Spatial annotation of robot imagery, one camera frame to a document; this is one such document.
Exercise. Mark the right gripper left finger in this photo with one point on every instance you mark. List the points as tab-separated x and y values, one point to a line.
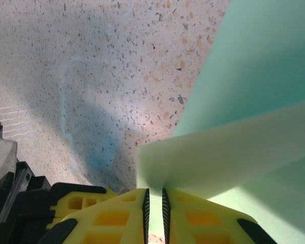
132	216

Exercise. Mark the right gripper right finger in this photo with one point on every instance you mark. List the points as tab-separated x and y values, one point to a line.
183	218

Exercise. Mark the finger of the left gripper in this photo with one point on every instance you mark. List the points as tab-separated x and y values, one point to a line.
66	206

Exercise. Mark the green paper sheet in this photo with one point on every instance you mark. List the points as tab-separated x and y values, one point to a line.
244	76

